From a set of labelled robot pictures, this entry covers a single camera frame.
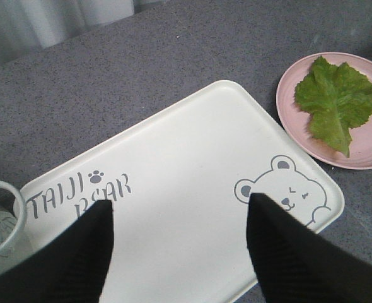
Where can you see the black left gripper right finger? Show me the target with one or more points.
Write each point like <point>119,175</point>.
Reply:
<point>294,264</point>

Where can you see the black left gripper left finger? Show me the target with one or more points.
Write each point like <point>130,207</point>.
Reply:
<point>72,268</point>

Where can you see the green lettuce leaf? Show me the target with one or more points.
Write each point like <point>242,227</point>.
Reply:
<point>338,98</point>

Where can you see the cream bear serving tray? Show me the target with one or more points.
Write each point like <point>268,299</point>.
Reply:
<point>179,183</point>

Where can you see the pink round plate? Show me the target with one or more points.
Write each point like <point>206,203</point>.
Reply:
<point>295,121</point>

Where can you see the pale green electric cooking pot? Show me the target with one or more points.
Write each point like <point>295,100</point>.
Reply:
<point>13,245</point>

